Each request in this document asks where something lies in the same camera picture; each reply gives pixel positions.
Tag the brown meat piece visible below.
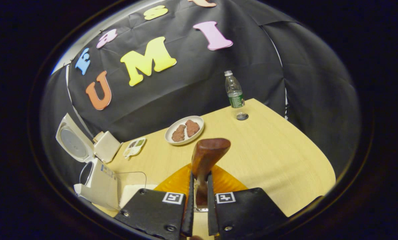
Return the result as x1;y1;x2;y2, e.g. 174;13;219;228
185;119;200;138
172;124;186;142

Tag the black backdrop cloth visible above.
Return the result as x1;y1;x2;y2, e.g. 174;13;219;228
41;0;361;187

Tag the clear rice box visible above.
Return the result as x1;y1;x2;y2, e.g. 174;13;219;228
114;171;158;210

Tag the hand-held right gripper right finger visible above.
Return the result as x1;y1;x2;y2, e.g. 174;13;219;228
206;165;288;240

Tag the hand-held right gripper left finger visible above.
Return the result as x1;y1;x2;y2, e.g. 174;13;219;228
114;163;195;240

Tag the white rice cooker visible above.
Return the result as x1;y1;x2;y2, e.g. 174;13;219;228
56;113;120;210

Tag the brown wooden spoon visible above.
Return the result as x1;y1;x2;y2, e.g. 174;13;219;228
191;138;231;212

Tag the green label water bottle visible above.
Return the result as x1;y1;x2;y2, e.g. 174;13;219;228
224;70;245;109

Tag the white divided grain dish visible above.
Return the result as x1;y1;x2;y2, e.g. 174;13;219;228
123;137;147;159

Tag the white round plate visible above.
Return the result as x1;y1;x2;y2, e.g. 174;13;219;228
165;115;205;146

